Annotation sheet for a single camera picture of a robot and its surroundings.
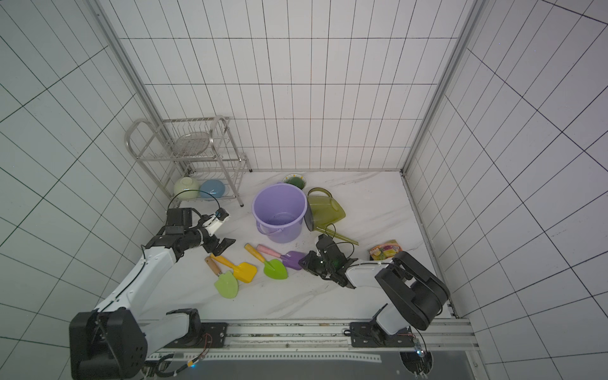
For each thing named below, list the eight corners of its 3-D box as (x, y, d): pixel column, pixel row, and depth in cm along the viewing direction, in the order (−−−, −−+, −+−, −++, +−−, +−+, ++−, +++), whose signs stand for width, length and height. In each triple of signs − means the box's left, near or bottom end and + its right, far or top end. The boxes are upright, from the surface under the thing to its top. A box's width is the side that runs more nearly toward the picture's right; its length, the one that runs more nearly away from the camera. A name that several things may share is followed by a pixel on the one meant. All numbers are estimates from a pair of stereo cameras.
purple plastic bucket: (256, 251, 93) (247, 229, 80) (262, 207, 107) (256, 183, 93) (307, 251, 93) (307, 230, 80) (307, 207, 107) (307, 183, 94)
